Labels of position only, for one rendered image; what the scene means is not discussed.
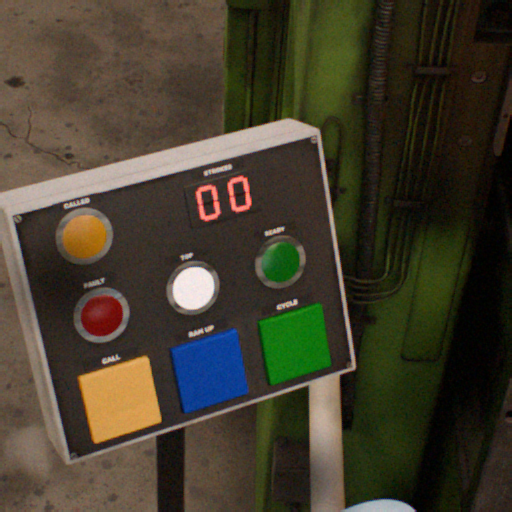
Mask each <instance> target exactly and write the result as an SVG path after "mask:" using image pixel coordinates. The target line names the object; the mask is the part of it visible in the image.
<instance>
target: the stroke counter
mask: <svg viewBox="0 0 512 512"><path fill-rule="evenodd" d="M240 181H244V187H245V191H243V192H240V193H236V194H233V191H232V186H231V184H232V183H236V182H240ZM230 182H231V183H228V189H229V195H230V196H231V195H233V197H230V200H231V206H232V210H233V209H236V210H237V212H241V210H244V209H248V206H249V205H251V201H250V195H249V193H246V192H247V191H249V189H248V184H247V179H244V180H243V176H241V177H237V179H233V180H230ZM210 189H212V192H213V197H214V199H213V200H210V201H206V202H202V197H201V192H202V191H206V190H210ZM242 195H246V199H247V204H248V205H245V206H242V207H238V208H236V203H235V197H239V196H242ZM196 196H197V201H198V204H203V205H201V206H199V212H201V218H202V219H205V221H207V220H211V219H215V218H217V215H219V214H220V210H219V205H218V201H216V202H215V201H214V200H217V194H216V188H215V187H213V188H212V185H210V186H207V187H203V188H199V191H198V192H196ZM212 203H215V208H216V215H212V216H208V217H205V214H204V208H203V206H205V205H209V204H212Z"/></svg>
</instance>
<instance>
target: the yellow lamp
mask: <svg viewBox="0 0 512 512"><path fill-rule="evenodd" d="M62 239H63V244H64V248H65V250H66V251H67V252H69V253H70V254H71V255H72V256H74V257H76V258H80V259H86V258H90V257H93V256H95V255H96V254H98V253H99V252H101V251H102V249H103V248H104V246H105V242H106V239H107V232H106V228H105V226H104V224H103V223H102V222H101V221H99V220H98V219H97V218H95V217H93V216H88V215H84V216H79V217H76V218H75V219H73V220H72V221H71V222H70V223H69V224H67V225H66V227H65V228H64V231H63V236H62Z"/></svg>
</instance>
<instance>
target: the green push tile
mask: <svg viewBox="0 0 512 512"><path fill-rule="evenodd" d="M256 324H257V329H258V335H259V341H260V347H261V353H262V358H263V364H264V370H265V375H266V382H268V384H270V385H271V386H273V385H277V384H280V383H283V382H286V381H289V379H292V378H295V377H298V376H302V375H305V374H308V373H311V372H314V371H317V370H320V369H323V368H326V367H329V366H331V362H330V355H329V349H328V342H327V336H326V329H325V323H324V317H323V310H322V305H321V304H320V303H319V302H316V303H312V304H309V305H306V306H303V307H299V308H295V309H292V310H289V311H286V312H282V314H279V315H276V316H273V317H270V318H265V319H262V320H259V321H256Z"/></svg>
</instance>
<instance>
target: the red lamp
mask: <svg viewBox="0 0 512 512"><path fill-rule="evenodd" d="M122 319H123V308H122V305H121V304H120V302H119V301H118V300H117V299H116V298H115V297H113V296H111V295H104V294H102V295H97V296H94V297H92V298H91V299H89V300H88V301H87V302H86V303H85V305H84V306H83V308H82V311H81V323H82V326H83V328H84V329H85V330H86V331H87V332H88V333H89V334H91V335H94V336H107V335H109V334H111V333H113V332H114V331H116V330H117V328H118V327H119V326H120V324H121V322H122Z"/></svg>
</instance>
